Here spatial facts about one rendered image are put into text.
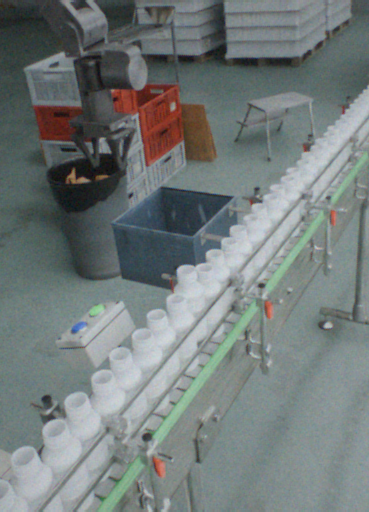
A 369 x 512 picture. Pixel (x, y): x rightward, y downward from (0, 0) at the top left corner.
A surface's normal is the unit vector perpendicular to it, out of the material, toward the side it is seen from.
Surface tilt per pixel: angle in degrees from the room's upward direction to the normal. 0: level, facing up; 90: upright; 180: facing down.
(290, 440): 0
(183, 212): 90
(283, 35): 89
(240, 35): 89
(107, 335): 70
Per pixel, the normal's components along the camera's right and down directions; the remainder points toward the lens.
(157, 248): -0.49, 0.48
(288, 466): -0.11, -0.86
